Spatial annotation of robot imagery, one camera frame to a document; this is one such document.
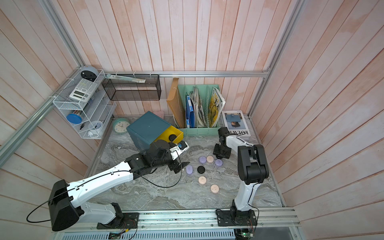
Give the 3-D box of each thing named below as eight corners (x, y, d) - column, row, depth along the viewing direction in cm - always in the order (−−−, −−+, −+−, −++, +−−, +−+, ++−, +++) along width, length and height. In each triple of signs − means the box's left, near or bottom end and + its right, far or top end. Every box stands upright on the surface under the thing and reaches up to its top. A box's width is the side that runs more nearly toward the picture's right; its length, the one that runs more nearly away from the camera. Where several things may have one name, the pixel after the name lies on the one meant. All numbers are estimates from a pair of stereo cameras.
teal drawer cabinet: (134, 147, 102) (124, 127, 86) (154, 131, 111) (148, 110, 95) (154, 163, 94) (147, 145, 78) (173, 144, 104) (170, 124, 87)
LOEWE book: (227, 139, 107) (228, 135, 104) (222, 114, 124) (223, 110, 120) (249, 139, 107) (251, 135, 104) (241, 114, 124) (242, 110, 120)
